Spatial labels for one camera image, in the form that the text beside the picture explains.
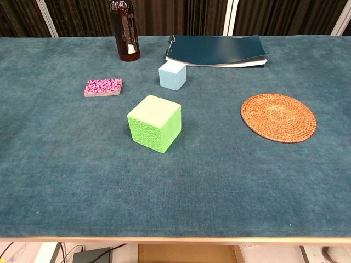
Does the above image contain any white table leg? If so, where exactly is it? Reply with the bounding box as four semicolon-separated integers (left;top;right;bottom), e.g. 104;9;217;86
35;242;65;263

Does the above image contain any teal velvet tablecloth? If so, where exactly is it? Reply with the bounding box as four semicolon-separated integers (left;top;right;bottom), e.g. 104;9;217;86
0;35;351;238

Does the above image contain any dark brown pleated curtain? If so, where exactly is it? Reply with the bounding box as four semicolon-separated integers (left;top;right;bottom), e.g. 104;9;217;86
0;0;351;38

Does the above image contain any dark blue ring binder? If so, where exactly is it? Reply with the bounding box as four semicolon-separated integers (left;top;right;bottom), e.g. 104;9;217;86
165;34;273;68

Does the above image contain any green foam cube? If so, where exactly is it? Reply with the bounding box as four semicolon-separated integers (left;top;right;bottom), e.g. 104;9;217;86
127;94;182;155

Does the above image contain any light blue foam cube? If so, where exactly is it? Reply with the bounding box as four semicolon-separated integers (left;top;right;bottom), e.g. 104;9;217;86
158;61;188;92

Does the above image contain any brown glass bottle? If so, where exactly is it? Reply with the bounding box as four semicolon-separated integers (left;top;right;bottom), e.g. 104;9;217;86
110;0;141;62

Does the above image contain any dark grey box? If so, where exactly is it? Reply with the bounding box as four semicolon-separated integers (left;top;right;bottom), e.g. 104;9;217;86
72;247;115;263

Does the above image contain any round woven rattan coaster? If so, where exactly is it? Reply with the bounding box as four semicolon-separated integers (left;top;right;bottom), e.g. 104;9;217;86
241;93;318;144

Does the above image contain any brown cardboard box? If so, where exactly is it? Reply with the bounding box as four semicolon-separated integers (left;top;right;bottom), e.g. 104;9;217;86
138;243;245;263

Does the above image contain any white frame post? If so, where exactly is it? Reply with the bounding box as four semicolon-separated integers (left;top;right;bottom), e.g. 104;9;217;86
36;0;59;38
330;0;351;36
223;0;239;37

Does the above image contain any pink patterned block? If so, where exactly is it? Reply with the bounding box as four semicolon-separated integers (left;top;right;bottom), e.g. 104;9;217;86
83;78;123;98

